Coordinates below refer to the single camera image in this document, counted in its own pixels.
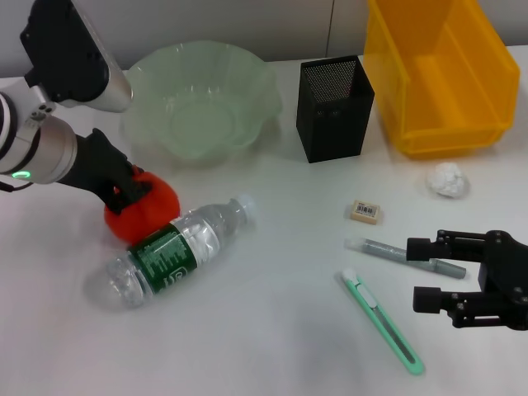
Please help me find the pale green wavy fruit plate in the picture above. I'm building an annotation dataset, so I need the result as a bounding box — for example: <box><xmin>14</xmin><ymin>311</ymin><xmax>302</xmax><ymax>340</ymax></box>
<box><xmin>119</xmin><ymin>40</ymin><xmax>284</xmax><ymax>168</ymax></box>

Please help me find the white paper ball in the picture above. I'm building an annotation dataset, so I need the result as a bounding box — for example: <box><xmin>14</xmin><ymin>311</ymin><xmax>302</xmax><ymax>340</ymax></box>
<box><xmin>426</xmin><ymin>162</ymin><xmax>472</xmax><ymax>200</ymax></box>

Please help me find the beige eraser with barcode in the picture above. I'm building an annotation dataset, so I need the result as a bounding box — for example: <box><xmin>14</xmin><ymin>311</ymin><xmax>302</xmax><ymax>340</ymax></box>
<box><xmin>348</xmin><ymin>200</ymin><xmax>384</xmax><ymax>226</ymax></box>

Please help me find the yellow plastic bin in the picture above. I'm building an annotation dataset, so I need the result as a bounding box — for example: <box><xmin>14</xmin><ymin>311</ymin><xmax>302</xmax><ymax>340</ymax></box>
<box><xmin>362</xmin><ymin>0</ymin><xmax>521</xmax><ymax>161</ymax></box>

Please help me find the green utility knife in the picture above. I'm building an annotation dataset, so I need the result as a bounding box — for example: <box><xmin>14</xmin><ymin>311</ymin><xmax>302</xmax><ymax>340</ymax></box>
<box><xmin>341</xmin><ymin>267</ymin><xmax>425</xmax><ymax>376</ymax></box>

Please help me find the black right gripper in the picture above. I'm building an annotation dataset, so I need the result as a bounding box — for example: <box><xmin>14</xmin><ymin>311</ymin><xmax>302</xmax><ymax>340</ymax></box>
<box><xmin>406</xmin><ymin>229</ymin><xmax>528</xmax><ymax>331</ymax></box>

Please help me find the black mesh pen holder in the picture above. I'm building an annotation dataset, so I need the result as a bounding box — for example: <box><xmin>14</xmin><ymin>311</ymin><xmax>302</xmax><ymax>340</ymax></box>
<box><xmin>295</xmin><ymin>54</ymin><xmax>375</xmax><ymax>165</ymax></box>

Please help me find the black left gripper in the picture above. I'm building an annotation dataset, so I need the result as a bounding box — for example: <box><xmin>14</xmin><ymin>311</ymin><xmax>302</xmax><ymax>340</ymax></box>
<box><xmin>55</xmin><ymin>127</ymin><xmax>154</xmax><ymax>215</ymax></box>

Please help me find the clear green-label water bottle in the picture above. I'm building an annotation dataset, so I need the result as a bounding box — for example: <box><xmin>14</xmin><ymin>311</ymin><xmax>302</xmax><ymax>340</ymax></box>
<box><xmin>84</xmin><ymin>193</ymin><xmax>259</xmax><ymax>313</ymax></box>

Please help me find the grey marker pen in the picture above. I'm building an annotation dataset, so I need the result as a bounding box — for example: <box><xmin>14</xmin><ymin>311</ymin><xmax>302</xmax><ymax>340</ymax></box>
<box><xmin>344</xmin><ymin>237</ymin><xmax>467</xmax><ymax>281</ymax></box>

